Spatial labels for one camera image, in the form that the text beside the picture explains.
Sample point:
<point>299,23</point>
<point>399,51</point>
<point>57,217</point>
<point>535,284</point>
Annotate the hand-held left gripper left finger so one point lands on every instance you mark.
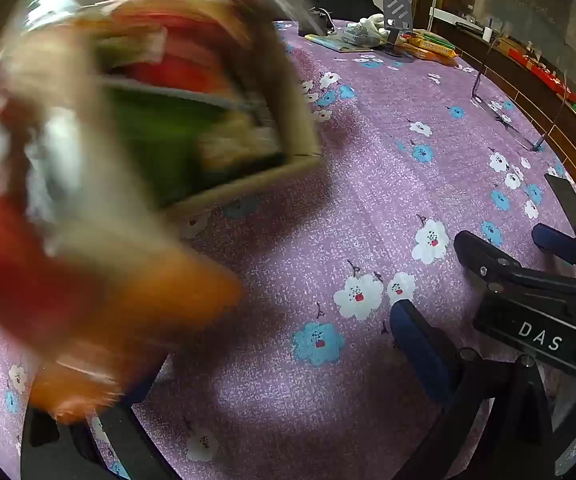
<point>117,437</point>

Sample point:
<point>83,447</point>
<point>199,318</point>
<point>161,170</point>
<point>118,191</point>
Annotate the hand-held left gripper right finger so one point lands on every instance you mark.
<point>418,350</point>

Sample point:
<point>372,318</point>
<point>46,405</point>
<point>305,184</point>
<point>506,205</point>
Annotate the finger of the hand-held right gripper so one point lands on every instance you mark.
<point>488,262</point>
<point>558,245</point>

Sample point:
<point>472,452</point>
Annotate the cardboard box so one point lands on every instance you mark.
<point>288,105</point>

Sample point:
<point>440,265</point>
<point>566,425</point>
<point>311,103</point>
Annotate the green snack packet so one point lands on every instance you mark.
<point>167,140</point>

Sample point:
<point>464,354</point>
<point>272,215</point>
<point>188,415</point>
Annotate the purple-framed eyeglasses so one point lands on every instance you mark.
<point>505,119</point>

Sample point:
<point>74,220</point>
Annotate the purple floral tablecloth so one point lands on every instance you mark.
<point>328,220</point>

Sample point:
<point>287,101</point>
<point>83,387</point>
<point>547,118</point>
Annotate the large orange snack packet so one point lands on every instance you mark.
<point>430,51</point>

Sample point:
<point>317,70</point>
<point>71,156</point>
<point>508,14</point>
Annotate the clear plastic bag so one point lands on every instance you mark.
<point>360,35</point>

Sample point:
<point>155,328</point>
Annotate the white lumpy object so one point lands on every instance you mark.
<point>374,24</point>

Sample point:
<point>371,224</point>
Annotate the grey phone stand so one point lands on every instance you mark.
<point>398,12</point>

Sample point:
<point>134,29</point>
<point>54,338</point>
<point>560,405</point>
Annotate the blue and yellow booklet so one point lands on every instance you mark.
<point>335,42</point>

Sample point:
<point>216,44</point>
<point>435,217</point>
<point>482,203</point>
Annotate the small black box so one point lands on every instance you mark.
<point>315,22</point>

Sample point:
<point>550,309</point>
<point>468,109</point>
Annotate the black sofa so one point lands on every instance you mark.
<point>343,2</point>

